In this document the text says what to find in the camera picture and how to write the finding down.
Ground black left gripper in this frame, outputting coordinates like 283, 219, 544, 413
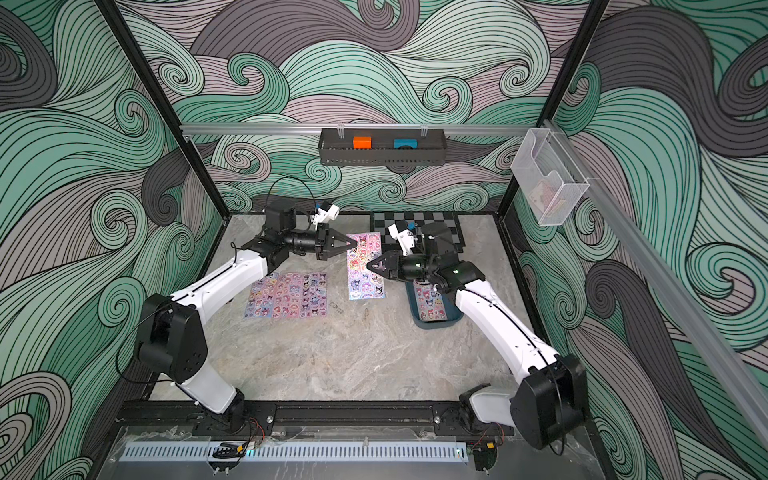
282, 227, 355, 262

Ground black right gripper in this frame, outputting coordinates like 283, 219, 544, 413
374, 250, 441, 281

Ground pink sticker sheet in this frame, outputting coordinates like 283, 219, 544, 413
244, 273, 279, 318
272, 273, 304, 318
300, 272, 328, 318
346, 232, 385, 300

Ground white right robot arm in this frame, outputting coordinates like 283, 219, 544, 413
367, 221, 588, 450

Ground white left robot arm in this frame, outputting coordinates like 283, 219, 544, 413
133, 199, 357, 415

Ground sticker sheet stack in box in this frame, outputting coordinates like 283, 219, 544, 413
414, 284, 447, 322

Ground teal plastic storage box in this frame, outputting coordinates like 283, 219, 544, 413
405, 282, 464, 330

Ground black and grey chessboard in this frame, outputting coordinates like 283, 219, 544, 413
369, 211, 466, 253

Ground orange block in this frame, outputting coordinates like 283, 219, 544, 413
352, 136, 373, 150

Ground teal block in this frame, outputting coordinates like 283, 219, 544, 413
394, 139, 418, 149

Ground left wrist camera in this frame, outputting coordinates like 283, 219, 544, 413
312, 202, 340, 228

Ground black wall-mounted tray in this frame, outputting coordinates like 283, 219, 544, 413
318, 129, 448, 167

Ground black corner frame post left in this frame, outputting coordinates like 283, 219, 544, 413
94, 0, 232, 223

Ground clear plastic wall holder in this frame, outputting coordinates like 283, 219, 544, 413
511, 128, 589, 226

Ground aluminium rail back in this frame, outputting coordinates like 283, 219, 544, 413
180, 122, 532, 137

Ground aluminium rail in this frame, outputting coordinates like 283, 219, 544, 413
543, 120, 767, 446
180, 122, 532, 137

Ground white perforated cable duct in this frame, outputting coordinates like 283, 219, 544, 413
119, 440, 469, 464

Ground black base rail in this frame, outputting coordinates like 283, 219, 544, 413
113, 398, 595, 438

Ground aluminium rail right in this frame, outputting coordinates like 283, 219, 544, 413
543, 120, 767, 446

